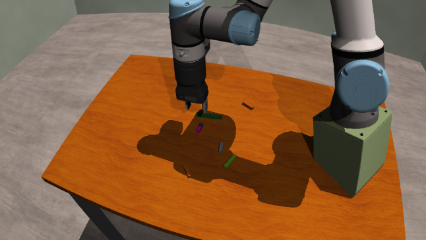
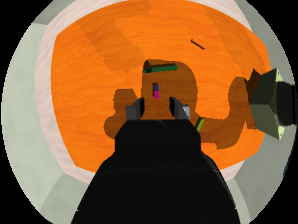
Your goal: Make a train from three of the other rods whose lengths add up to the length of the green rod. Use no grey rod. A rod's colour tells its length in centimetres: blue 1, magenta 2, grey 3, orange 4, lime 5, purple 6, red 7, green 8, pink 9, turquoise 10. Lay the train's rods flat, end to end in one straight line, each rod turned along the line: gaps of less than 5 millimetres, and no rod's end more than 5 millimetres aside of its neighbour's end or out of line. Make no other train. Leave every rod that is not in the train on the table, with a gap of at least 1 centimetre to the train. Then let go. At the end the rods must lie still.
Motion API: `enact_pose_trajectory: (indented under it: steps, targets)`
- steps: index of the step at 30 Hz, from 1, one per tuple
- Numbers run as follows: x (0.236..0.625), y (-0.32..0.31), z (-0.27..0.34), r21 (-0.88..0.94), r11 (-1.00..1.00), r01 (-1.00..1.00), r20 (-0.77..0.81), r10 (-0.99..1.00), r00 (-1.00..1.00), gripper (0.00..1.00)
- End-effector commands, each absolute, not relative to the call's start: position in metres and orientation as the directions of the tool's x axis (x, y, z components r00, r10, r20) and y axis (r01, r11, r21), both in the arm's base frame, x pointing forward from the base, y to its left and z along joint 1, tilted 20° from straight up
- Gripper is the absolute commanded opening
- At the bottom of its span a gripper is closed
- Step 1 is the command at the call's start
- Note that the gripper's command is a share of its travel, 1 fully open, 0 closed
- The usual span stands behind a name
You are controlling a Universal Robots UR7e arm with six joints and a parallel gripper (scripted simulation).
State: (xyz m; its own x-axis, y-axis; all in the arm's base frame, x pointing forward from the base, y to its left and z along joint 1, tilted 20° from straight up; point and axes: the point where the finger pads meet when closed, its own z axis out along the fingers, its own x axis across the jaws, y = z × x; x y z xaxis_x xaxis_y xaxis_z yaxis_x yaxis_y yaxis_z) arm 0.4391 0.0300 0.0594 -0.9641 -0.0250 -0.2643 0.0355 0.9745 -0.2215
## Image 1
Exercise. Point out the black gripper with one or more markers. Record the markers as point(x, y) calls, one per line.
point(190, 69)

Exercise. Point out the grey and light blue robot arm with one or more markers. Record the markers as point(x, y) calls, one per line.
point(361, 82)

